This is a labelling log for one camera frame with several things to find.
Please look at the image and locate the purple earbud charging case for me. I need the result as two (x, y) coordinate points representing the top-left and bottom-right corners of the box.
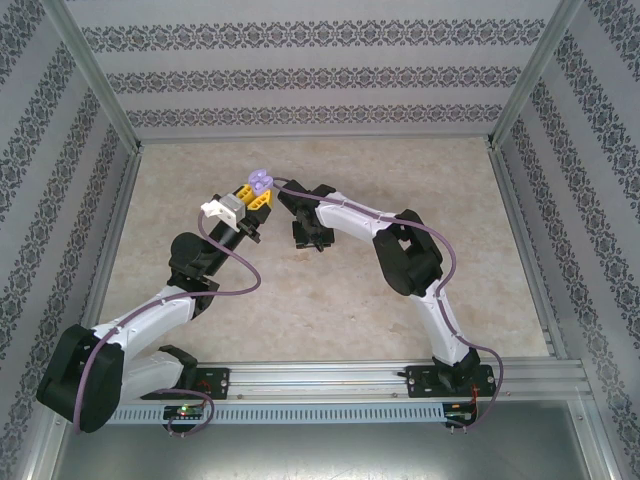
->
(248, 168), (275, 196)

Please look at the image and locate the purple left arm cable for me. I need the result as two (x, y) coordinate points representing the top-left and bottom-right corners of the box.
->
(72, 212), (264, 437)

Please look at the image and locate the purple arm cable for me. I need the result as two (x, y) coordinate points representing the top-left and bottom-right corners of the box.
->
(72, 212), (264, 437)
(274, 175), (505, 431)

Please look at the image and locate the aluminium side rail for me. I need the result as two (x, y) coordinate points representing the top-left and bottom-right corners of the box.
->
(69, 144), (144, 366)
(488, 147), (571, 361)

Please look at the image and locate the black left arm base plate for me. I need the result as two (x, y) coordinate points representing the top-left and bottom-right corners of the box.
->
(187, 367), (232, 401)

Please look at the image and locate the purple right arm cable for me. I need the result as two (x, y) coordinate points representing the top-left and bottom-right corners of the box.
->
(274, 175), (505, 431)

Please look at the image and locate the aluminium mounting rail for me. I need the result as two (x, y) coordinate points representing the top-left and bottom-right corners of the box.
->
(48, 362), (586, 402)

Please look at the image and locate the slotted grey cable duct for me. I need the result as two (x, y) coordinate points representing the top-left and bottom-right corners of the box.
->
(112, 403), (446, 425)

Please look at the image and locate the aluminium frame post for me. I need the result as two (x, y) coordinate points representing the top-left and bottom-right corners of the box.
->
(485, 0), (586, 150)
(42, 0), (145, 151)

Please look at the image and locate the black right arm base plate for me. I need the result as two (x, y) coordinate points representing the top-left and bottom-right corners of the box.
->
(405, 364), (501, 400)

